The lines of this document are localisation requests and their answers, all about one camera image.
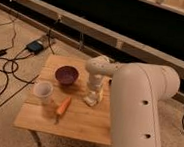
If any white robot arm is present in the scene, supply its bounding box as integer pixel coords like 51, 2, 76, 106
84, 55, 180, 147

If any black floor cable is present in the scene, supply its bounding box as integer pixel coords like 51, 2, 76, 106
0, 15, 47, 132

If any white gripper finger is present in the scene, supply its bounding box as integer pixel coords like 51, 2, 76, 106
97, 88, 104, 102

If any blue power adapter box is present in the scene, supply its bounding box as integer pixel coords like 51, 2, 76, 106
26, 41, 43, 54

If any wooden table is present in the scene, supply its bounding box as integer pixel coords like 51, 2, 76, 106
14, 55, 111, 145

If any orange carrot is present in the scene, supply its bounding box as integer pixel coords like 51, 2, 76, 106
56, 97, 71, 115

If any small black adapter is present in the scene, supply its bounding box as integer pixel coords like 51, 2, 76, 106
0, 49, 7, 57

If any white sponge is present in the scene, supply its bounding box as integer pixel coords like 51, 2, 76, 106
83, 94, 99, 106

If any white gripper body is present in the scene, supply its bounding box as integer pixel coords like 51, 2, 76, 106
87, 74, 104, 96

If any translucent plastic cup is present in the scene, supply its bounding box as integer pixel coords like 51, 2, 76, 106
33, 81, 54, 106

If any purple ceramic bowl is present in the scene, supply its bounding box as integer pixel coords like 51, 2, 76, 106
55, 66, 79, 85

